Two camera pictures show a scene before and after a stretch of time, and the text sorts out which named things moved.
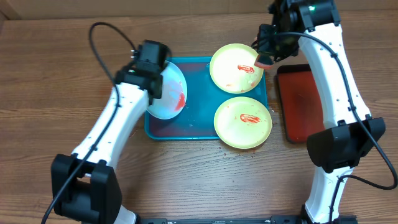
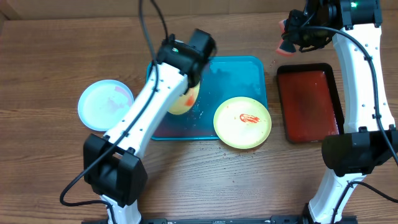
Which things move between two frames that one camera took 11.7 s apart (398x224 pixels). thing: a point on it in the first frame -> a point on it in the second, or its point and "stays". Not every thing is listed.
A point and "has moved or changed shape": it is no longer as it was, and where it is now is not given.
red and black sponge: [264, 61] has moved or changed shape
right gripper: [266, 47] -> [291, 34]
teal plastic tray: [196, 120] stays
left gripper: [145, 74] -> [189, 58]
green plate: [242, 122] stays
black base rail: [274, 219] stays
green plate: [233, 70] -> [183, 102]
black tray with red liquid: [301, 102] stays
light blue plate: [173, 93] has moved or changed shape
